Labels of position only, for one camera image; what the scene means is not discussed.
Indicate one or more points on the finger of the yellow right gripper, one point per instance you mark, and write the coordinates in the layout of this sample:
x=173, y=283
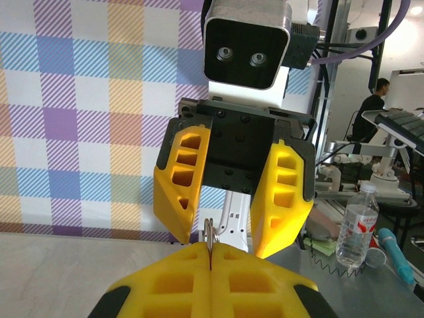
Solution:
x=285, y=225
x=172, y=195

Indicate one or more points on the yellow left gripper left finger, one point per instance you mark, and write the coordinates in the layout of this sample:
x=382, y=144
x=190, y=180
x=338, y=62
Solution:
x=172, y=291

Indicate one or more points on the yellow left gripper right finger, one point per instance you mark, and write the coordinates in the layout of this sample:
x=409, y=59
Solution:
x=258, y=291

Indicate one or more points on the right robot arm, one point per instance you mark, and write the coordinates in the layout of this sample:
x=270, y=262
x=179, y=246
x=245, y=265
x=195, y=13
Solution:
x=235, y=218

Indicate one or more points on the green notepad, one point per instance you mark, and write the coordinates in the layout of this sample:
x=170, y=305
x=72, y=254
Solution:
x=319, y=246

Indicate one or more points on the clear plastic water bottle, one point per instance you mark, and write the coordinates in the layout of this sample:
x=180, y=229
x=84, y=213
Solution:
x=356, y=232

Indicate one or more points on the grey mesh microphone head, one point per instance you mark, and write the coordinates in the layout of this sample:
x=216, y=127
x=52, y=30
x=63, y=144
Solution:
x=375, y=258

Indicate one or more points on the blue microphone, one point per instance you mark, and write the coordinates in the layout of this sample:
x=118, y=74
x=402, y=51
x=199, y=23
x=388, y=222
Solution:
x=395, y=255

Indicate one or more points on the person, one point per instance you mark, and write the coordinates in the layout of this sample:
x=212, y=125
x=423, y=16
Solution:
x=371, y=109

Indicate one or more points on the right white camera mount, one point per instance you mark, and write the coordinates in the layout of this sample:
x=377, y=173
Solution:
x=232, y=95

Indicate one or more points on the aluminium corner post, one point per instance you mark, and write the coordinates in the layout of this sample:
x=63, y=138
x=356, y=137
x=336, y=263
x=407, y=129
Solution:
x=326, y=99

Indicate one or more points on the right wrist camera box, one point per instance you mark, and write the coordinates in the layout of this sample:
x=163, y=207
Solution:
x=245, y=39

